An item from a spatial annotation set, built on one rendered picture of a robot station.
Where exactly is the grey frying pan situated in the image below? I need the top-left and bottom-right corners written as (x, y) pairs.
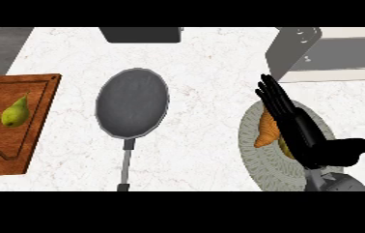
top-left (94, 67), bottom-right (171, 192)

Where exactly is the pale woven round placemat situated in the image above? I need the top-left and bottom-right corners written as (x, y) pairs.
top-left (237, 100), bottom-right (344, 192)

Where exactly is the yellow squash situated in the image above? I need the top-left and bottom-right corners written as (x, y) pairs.
top-left (278, 135), bottom-right (297, 160)

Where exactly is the dark grey box appliance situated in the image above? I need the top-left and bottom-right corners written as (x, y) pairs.
top-left (99, 27), bottom-right (184, 44)

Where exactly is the brown wooden cutting board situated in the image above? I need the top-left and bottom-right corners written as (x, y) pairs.
top-left (0, 73), bottom-right (63, 177)

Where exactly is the grey open appliance door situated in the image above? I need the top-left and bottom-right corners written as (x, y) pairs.
top-left (263, 27), bottom-right (324, 82)

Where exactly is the green pear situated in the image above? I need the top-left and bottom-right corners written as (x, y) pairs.
top-left (0, 94), bottom-right (31, 129)

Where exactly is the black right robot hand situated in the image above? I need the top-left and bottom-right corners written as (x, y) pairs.
top-left (253, 73), bottom-right (365, 170)

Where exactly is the orange croissant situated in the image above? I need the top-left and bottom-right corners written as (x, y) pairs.
top-left (252, 106), bottom-right (283, 149)

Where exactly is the pale grey appliance body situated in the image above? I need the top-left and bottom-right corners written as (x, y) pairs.
top-left (277, 27), bottom-right (365, 83)

